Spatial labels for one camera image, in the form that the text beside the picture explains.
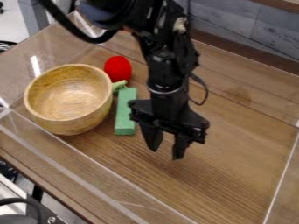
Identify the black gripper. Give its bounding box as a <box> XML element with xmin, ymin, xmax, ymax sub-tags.
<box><xmin>128</xmin><ymin>88</ymin><xmax>211</xmax><ymax>160</ymax></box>

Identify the brown wooden bowl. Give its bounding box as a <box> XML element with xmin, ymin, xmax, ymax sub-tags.
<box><xmin>23</xmin><ymin>64</ymin><xmax>112</xmax><ymax>136</ymax></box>

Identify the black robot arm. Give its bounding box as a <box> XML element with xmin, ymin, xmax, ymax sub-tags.
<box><xmin>79</xmin><ymin>0</ymin><xmax>211</xmax><ymax>159</ymax></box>

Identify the small light green stick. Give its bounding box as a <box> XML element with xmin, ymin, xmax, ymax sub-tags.
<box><xmin>112</xmin><ymin>80</ymin><xmax>127</xmax><ymax>93</ymax></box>

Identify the green rectangular block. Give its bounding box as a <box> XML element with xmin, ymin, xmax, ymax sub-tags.
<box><xmin>115</xmin><ymin>87</ymin><xmax>136</xmax><ymax>136</ymax></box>

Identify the red plush ball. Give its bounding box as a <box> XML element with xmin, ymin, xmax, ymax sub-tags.
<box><xmin>104</xmin><ymin>56</ymin><xmax>132</xmax><ymax>82</ymax></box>

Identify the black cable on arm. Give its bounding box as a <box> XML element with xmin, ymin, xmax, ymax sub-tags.
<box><xmin>188</xmin><ymin>73</ymin><xmax>211</xmax><ymax>107</ymax></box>

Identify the clear acrylic tray wall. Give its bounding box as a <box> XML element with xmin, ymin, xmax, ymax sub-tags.
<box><xmin>0</xmin><ymin>98</ymin><xmax>202</xmax><ymax>224</ymax></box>

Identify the black metal table bracket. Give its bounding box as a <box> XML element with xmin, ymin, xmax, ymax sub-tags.
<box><xmin>26</xmin><ymin>196</ymin><xmax>60</xmax><ymax>224</ymax></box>

